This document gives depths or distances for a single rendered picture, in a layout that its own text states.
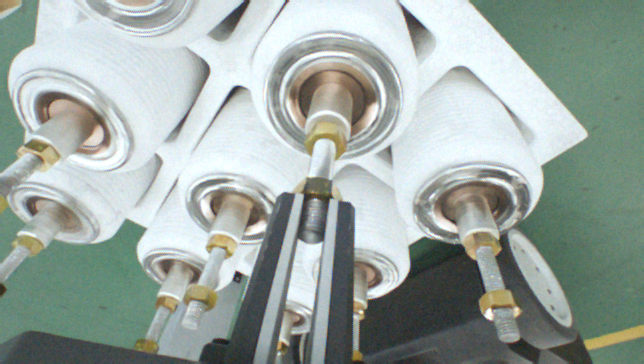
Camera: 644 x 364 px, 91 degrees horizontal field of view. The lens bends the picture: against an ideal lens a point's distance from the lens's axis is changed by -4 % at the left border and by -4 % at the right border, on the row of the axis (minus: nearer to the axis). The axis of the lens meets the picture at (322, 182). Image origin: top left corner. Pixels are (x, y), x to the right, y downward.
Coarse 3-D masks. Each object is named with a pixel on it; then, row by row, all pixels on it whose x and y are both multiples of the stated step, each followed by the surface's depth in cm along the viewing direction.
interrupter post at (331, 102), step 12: (324, 84) 17; (336, 84) 17; (324, 96) 16; (336, 96) 16; (348, 96) 17; (312, 108) 16; (324, 108) 15; (336, 108) 15; (348, 108) 16; (312, 120) 15; (324, 120) 15; (336, 120) 15; (348, 120) 16; (348, 132) 16
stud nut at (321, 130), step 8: (312, 128) 15; (320, 128) 14; (328, 128) 14; (336, 128) 15; (312, 136) 14; (320, 136) 14; (328, 136) 14; (336, 136) 14; (344, 136) 15; (304, 144) 15; (312, 144) 15; (336, 144) 15; (344, 144) 15; (312, 152) 15; (336, 152) 15; (344, 152) 15; (336, 160) 15
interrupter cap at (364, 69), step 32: (320, 32) 15; (288, 64) 17; (320, 64) 16; (352, 64) 16; (384, 64) 16; (288, 96) 18; (352, 96) 18; (384, 96) 17; (288, 128) 19; (352, 128) 19; (384, 128) 18
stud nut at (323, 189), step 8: (304, 184) 12; (312, 184) 12; (320, 184) 12; (328, 184) 12; (296, 192) 12; (304, 192) 12; (312, 192) 11; (320, 192) 11; (328, 192) 11; (336, 192) 12; (304, 200) 12; (328, 200) 12
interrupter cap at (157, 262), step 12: (156, 252) 29; (168, 252) 29; (180, 252) 29; (144, 264) 31; (156, 264) 31; (168, 264) 31; (180, 264) 31; (192, 264) 30; (204, 264) 30; (156, 276) 32; (216, 288) 32
